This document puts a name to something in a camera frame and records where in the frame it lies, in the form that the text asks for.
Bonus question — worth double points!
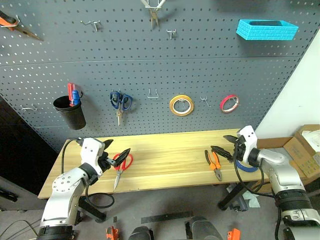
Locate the blue handled screwdriver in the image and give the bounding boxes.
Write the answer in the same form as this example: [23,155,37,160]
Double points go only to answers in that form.
[71,89,81,106]

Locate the white handled pliers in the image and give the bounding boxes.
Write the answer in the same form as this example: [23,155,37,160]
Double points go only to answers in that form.
[140,0,166,30]

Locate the dark grey rounded shape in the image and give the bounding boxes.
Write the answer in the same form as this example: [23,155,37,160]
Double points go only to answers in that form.
[128,226,155,240]
[184,216,224,240]

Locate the orange black combination pliers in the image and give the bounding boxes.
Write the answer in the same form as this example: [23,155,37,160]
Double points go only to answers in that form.
[204,149,223,181]

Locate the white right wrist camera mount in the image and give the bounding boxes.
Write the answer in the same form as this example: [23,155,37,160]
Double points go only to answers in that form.
[236,125,258,163]

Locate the open brown cardboard box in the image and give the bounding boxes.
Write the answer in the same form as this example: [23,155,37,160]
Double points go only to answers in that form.
[256,136,294,150]

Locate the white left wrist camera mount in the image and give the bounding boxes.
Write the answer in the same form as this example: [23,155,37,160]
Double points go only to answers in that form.
[80,137,107,175]

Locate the blue tape roll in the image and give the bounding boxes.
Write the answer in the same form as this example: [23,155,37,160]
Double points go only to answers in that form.
[234,159,258,174]

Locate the pale crumpled cloth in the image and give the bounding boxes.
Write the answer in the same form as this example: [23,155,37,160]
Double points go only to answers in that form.
[226,184,261,209]

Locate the orange black clamp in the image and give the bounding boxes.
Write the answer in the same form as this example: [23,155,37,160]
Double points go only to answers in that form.
[105,226,120,240]
[227,228,242,240]

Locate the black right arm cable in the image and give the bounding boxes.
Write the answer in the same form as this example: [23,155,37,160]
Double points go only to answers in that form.
[232,147,282,240]

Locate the black metal table leg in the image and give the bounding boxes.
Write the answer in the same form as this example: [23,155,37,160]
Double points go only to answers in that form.
[217,183,251,211]
[79,196,107,223]

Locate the printed brown cardboard box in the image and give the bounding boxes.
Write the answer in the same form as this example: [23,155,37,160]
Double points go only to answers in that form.
[283,124,320,179]

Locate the grey pegboard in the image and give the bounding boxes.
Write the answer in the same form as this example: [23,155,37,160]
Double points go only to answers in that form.
[0,0,320,153]

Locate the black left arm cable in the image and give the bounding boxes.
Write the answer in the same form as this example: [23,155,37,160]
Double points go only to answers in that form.
[61,138,115,210]

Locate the blue handled scissors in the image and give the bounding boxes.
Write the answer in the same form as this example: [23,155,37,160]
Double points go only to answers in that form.
[109,91,133,127]

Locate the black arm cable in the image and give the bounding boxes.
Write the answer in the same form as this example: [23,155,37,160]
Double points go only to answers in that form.
[61,138,115,210]
[232,147,282,240]

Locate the red handled scissors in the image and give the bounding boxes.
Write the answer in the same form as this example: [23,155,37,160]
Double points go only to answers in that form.
[112,152,134,193]

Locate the red tape roll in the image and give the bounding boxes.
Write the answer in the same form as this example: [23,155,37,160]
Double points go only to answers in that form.
[219,94,240,114]

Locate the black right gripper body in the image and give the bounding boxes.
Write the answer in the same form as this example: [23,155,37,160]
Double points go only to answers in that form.
[233,139,247,162]

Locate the black flat floor bar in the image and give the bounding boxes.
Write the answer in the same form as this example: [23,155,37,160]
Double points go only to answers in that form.
[140,211,193,224]

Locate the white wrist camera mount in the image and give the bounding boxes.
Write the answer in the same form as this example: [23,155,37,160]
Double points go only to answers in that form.
[236,125,258,163]
[80,137,107,175]

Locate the grey case with black handle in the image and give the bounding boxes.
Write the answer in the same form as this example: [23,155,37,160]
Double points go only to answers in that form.
[0,176,50,212]

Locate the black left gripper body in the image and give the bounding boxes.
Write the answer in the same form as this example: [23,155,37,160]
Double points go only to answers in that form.
[97,149,119,173]

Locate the blue brick pattern box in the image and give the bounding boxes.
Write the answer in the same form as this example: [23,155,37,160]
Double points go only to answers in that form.
[236,19,299,42]

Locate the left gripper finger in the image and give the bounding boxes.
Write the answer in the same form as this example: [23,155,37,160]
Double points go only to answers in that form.
[101,139,115,152]
[112,147,131,168]

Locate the yellow tape roll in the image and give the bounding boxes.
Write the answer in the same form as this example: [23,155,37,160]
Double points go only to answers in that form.
[169,94,195,117]

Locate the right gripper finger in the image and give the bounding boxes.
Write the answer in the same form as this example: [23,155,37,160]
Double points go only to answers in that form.
[210,145,235,163]
[223,135,240,145]

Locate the orange black long-nose pliers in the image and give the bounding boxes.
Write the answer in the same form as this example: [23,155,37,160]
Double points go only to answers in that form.
[0,11,45,42]

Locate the black hanging cup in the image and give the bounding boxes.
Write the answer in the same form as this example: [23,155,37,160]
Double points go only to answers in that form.
[52,90,87,131]

